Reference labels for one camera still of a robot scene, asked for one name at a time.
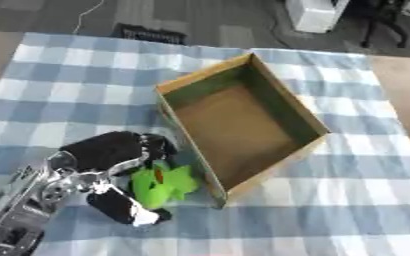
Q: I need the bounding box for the green soft toy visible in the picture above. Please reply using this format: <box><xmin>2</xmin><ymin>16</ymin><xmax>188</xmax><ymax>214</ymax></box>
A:
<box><xmin>128</xmin><ymin>159</ymin><xmax>202</xmax><ymax>211</ymax></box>

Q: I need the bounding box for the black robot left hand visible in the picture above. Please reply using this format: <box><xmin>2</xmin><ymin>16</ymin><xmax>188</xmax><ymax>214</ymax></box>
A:
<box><xmin>58</xmin><ymin>130</ymin><xmax>179</xmax><ymax>228</ymax></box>

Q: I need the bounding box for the black floor grate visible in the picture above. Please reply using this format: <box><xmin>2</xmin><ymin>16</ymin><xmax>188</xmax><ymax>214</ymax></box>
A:
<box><xmin>108</xmin><ymin>22</ymin><xmax>191</xmax><ymax>46</ymax></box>

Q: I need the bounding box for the white cable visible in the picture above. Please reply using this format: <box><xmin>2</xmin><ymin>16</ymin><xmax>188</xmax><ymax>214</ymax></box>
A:
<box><xmin>70</xmin><ymin>0</ymin><xmax>107</xmax><ymax>35</ymax></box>

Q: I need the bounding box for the tan cardboard box green inside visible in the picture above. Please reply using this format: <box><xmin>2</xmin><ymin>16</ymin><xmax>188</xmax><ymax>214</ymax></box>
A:
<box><xmin>154</xmin><ymin>51</ymin><xmax>333</xmax><ymax>210</ymax></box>

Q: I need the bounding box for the white cabinet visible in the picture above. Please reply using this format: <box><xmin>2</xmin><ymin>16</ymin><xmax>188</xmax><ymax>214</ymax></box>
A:
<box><xmin>283</xmin><ymin>0</ymin><xmax>352</xmax><ymax>34</ymax></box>

